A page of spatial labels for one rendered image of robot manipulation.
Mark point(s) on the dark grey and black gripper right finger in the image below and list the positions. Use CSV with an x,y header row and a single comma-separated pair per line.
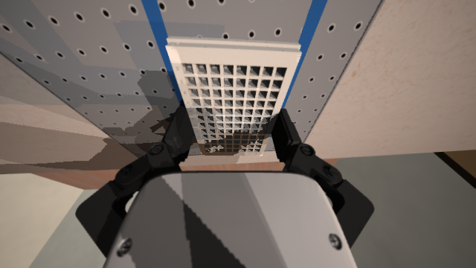
x,y
351,207

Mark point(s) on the white well plate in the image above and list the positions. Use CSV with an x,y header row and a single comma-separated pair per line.
x,y
234,115

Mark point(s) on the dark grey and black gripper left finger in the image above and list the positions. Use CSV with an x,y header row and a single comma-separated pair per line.
x,y
103,212

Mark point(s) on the blue taped rectangle outline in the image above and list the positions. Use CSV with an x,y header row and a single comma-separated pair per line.
x,y
156,22

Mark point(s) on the grey perforated base plate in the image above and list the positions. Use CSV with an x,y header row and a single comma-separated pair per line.
x,y
100,57

